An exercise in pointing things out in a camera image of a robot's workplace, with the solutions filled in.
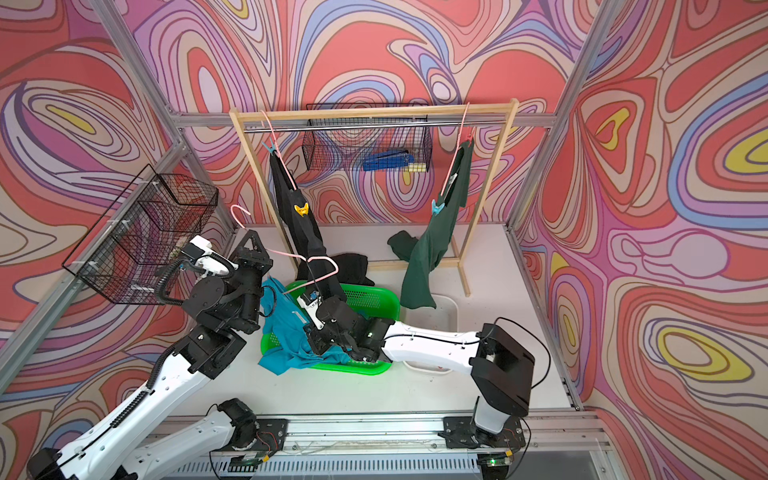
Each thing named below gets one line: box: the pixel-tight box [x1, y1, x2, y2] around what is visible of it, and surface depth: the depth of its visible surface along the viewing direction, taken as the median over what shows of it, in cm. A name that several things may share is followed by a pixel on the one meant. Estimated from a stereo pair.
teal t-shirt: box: [259, 277, 351, 376], surface depth 75 cm
